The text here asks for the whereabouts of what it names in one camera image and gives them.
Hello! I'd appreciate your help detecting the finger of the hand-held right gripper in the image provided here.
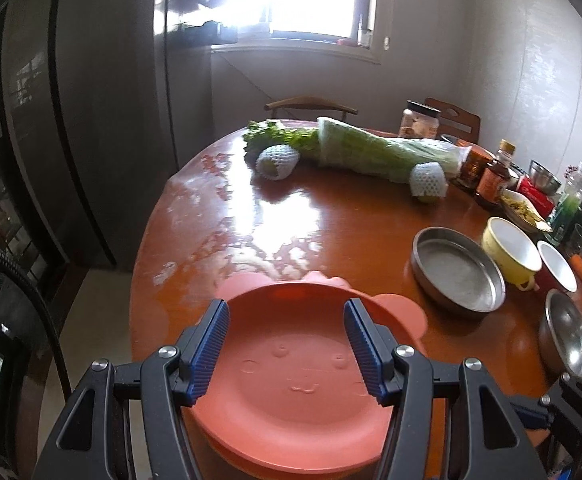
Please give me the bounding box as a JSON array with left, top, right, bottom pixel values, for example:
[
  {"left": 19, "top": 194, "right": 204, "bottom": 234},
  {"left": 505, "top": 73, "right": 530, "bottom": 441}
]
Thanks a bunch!
[{"left": 513, "top": 372, "right": 582, "bottom": 449}]

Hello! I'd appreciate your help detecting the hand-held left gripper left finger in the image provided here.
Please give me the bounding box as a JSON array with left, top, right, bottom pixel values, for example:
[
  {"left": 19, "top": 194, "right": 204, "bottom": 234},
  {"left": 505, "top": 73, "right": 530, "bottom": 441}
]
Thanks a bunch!
[{"left": 33, "top": 299, "right": 232, "bottom": 480}]

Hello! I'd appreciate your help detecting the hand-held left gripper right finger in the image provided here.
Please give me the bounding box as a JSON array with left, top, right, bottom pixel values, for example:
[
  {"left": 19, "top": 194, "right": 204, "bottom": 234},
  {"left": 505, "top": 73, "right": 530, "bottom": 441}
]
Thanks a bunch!
[{"left": 343, "top": 298, "right": 546, "bottom": 480}]

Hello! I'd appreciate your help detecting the pink bear-shaped plate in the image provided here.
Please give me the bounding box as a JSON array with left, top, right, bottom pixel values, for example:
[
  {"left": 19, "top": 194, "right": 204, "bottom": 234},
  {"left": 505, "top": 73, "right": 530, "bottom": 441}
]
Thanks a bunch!
[{"left": 191, "top": 270, "right": 428, "bottom": 477}]

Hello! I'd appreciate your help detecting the round steel pan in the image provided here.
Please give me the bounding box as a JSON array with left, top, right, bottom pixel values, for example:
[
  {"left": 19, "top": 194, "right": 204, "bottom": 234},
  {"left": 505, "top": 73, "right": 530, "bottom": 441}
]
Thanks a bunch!
[{"left": 412, "top": 227, "right": 506, "bottom": 316}]

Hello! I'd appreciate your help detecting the red and white bowl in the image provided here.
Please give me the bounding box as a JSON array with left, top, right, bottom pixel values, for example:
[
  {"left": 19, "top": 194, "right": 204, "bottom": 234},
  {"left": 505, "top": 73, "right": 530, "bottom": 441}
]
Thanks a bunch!
[{"left": 537, "top": 241, "right": 580, "bottom": 293}]

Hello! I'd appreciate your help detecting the yellow bowl with handle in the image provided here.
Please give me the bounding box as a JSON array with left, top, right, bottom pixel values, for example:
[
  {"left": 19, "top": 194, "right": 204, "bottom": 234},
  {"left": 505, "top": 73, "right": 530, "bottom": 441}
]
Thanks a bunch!
[{"left": 482, "top": 217, "right": 543, "bottom": 292}]

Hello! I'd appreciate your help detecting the fruit in white foam net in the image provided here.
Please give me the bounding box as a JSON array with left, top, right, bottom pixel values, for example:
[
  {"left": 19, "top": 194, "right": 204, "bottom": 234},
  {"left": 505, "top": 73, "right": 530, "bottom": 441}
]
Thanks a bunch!
[
  {"left": 256, "top": 143, "right": 300, "bottom": 181},
  {"left": 409, "top": 162, "right": 450, "bottom": 204}
]

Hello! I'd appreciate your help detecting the green plastic drink bottle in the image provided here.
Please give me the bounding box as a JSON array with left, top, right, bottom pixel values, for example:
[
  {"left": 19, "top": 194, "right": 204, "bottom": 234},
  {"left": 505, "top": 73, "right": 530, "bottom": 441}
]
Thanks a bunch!
[{"left": 551, "top": 160, "right": 582, "bottom": 247}]

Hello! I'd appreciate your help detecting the napa cabbage in plastic wrap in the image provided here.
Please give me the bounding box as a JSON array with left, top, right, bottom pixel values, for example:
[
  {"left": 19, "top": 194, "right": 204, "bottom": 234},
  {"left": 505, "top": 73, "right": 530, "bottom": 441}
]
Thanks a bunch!
[{"left": 317, "top": 117, "right": 472, "bottom": 185}]

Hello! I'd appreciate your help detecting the white dish of shredded food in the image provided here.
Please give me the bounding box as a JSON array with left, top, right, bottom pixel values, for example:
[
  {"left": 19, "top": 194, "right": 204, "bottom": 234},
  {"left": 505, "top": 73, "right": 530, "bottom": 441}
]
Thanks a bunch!
[{"left": 500, "top": 189, "right": 554, "bottom": 234}]

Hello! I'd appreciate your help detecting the red tissue box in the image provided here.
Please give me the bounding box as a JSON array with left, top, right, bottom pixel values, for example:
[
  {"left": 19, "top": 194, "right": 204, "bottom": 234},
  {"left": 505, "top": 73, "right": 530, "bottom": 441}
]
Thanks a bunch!
[{"left": 516, "top": 176, "right": 558, "bottom": 216}]

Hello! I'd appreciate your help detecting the brown sauce bottle yellow cap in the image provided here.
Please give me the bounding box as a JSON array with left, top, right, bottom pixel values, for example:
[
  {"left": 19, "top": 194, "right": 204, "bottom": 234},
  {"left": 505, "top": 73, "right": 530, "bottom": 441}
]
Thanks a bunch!
[{"left": 475, "top": 140, "right": 518, "bottom": 210}]

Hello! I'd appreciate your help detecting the chili sauce jar red lid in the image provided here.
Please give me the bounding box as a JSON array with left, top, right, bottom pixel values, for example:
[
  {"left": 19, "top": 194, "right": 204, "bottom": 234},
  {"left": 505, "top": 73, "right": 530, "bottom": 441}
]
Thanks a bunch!
[{"left": 458, "top": 145, "right": 496, "bottom": 191}]

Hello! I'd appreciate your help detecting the green celery bunch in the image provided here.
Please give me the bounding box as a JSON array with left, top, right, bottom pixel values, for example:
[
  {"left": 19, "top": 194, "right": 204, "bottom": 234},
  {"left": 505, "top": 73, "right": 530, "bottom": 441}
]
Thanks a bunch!
[{"left": 242, "top": 119, "right": 320, "bottom": 161}]

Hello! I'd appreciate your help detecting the small steel bowl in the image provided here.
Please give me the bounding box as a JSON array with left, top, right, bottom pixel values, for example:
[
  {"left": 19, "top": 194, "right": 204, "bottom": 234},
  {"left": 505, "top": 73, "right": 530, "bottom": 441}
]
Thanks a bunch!
[{"left": 528, "top": 160, "right": 563, "bottom": 196}]

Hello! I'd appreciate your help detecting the clear jar with black lid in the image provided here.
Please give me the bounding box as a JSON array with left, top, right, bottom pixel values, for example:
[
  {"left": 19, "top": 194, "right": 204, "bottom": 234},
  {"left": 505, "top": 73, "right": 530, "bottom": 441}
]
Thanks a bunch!
[{"left": 399, "top": 101, "right": 442, "bottom": 140}]

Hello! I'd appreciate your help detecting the wooden chair with curved back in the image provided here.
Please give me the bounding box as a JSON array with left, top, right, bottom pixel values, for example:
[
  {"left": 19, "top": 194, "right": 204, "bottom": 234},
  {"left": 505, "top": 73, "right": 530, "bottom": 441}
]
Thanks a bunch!
[{"left": 264, "top": 96, "right": 359, "bottom": 122}]

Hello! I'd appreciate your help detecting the wooden chair with slotted back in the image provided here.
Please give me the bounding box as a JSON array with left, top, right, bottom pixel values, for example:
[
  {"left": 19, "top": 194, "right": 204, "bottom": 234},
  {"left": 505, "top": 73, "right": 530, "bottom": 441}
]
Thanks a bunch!
[{"left": 423, "top": 97, "right": 482, "bottom": 145}]

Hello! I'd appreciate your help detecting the grey refrigerator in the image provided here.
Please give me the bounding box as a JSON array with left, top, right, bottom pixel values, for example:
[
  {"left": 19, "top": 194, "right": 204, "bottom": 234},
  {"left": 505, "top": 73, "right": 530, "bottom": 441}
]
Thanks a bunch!
[{"left": 0, "top": 0, "right": 182, "bottom": 273}]

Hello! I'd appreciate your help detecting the black flexible hose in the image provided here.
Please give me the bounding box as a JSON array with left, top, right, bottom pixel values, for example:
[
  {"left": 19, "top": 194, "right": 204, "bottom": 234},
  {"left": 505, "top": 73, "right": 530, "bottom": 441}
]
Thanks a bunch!
[{"left": 0, "top": 232, "right": 72, "bottom": 402}]

